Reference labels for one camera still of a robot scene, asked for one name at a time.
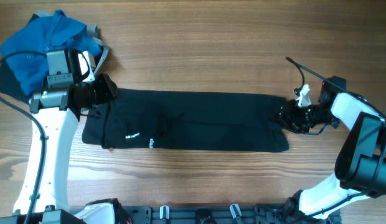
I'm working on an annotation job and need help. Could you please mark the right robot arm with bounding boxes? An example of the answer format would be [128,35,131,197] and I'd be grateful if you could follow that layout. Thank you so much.
[279,92,386,223]

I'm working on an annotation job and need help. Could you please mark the black t-shirt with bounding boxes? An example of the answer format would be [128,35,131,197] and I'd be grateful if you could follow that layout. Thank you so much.
[82,89,289,152]

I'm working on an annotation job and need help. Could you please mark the right black cable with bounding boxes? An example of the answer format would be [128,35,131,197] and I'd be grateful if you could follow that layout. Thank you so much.
[285,56,386,218]

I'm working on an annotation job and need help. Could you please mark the grey folded garment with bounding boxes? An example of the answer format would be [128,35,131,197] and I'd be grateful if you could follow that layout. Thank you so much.
[35,10,109,82]

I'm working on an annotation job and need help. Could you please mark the left black cable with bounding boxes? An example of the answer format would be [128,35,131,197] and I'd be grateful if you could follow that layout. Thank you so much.
[0,49,91,224]

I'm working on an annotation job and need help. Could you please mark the black folded garment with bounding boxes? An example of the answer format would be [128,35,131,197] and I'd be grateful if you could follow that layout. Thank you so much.
[0,14,45,103]

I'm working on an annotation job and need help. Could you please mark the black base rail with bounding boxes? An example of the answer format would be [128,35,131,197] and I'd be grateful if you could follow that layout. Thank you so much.
[118,203,342,224]

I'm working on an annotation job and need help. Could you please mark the blue polo shirt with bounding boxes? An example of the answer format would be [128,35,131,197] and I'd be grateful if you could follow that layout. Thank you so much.
[0,10,102,96]

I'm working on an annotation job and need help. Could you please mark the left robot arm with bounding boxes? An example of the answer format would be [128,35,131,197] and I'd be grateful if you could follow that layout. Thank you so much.
[0,74,123,223]

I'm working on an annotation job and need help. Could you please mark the black cable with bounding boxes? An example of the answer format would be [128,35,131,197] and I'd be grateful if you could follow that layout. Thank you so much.
[0,49,91,224]
[285,56,386,218]

